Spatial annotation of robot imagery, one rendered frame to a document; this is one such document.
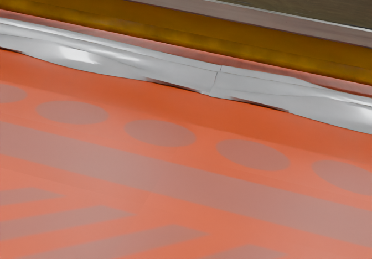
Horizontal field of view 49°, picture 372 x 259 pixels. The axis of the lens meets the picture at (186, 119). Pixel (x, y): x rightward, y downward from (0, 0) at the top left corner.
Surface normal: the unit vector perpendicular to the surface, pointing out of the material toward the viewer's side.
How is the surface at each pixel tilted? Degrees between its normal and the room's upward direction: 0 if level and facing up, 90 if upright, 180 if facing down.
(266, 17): 90
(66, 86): 0
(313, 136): 0
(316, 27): 90
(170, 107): 0
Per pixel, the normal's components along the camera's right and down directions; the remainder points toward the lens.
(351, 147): 0.18, -0.94
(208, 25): -0.18, 0.27
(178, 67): 0.04, -0.71
